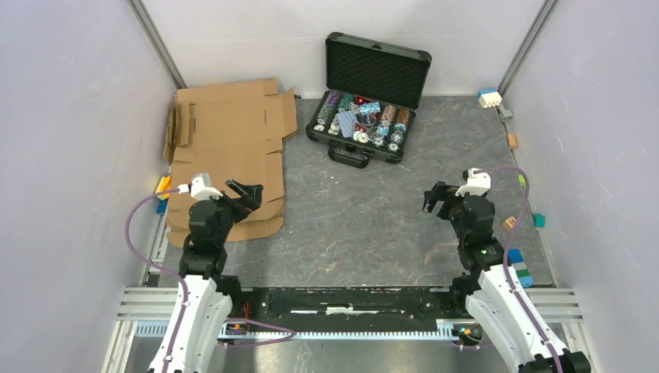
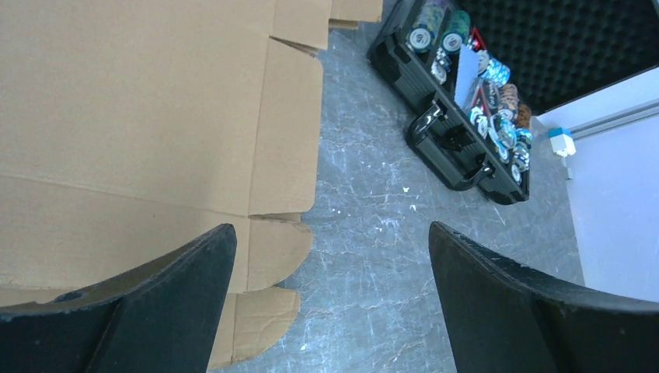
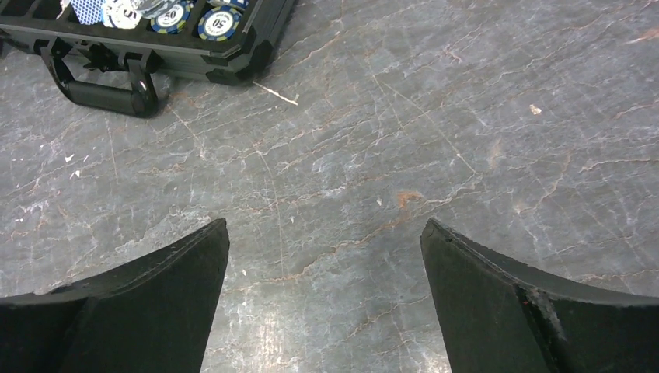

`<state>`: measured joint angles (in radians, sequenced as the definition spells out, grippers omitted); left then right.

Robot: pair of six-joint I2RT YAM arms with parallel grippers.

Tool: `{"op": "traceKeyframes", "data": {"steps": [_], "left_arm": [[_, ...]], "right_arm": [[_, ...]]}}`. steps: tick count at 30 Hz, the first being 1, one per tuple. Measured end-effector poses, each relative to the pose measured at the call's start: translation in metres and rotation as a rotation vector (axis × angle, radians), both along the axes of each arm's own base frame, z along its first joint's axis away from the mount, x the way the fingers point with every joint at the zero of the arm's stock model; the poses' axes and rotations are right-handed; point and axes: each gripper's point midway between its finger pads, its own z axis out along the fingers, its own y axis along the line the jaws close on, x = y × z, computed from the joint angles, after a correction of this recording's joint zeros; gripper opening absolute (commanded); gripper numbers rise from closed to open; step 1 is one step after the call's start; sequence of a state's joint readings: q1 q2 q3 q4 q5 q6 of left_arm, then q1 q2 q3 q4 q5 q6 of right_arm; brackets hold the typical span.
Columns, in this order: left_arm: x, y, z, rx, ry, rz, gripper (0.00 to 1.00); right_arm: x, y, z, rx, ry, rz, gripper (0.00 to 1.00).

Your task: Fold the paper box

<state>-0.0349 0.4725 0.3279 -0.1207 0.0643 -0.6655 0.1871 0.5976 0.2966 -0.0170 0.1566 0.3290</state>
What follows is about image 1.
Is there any small orange wooden block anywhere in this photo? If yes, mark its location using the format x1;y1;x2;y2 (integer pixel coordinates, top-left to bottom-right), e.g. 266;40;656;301
507;133;518;150

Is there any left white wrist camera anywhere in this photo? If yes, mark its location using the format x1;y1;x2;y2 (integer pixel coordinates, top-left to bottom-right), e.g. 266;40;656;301
178;173;224;201

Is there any wooden letter cube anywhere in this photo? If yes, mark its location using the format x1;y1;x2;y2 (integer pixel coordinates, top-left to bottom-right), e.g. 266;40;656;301
501;216;517;232

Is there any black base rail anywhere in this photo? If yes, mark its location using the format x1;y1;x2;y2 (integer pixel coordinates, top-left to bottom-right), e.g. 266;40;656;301
230;286;474;333

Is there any black poker chip case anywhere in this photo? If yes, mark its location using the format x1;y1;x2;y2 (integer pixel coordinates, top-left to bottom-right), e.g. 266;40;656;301
305;32;432;169

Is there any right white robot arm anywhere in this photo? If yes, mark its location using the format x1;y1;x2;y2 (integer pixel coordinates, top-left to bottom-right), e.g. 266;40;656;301
424;182;592;372

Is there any small teal block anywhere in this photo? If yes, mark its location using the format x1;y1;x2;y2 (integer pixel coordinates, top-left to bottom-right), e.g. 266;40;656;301
532;213;546;229

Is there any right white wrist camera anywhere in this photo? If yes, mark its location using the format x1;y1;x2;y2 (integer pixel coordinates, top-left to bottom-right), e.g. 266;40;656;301
455;168;491;197

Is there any small grey block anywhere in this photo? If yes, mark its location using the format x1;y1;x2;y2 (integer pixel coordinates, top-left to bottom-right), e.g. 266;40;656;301
497;107;514;123

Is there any flat cardboard sheet stack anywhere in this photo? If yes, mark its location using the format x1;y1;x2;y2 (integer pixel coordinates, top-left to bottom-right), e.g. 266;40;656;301
166;97;295;248

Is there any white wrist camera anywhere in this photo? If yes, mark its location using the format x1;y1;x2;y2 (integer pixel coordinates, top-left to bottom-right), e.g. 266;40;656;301
455;168;491;197
178;173;224;201

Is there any yellow orange toy block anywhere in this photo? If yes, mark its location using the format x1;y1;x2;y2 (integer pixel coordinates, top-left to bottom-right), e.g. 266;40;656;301
155;176;171;200

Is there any small blue block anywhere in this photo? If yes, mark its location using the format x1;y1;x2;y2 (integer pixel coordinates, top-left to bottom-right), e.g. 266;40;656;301
156;199;169;216

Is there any blue white toy block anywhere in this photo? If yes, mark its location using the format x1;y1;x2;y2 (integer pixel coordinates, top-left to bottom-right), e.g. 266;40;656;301
477;88;503;109

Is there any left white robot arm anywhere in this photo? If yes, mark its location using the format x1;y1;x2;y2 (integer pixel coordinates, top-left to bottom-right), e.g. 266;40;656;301
148;173;263;372

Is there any blue white green block stack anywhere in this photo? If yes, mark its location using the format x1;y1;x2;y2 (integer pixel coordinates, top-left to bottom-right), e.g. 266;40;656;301
508;249;534;288

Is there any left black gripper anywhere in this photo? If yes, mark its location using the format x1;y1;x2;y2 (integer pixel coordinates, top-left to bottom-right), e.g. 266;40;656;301
208;179;263;245

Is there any brown cardboard box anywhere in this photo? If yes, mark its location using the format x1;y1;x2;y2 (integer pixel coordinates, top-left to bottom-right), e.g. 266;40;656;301
170;78;297;202

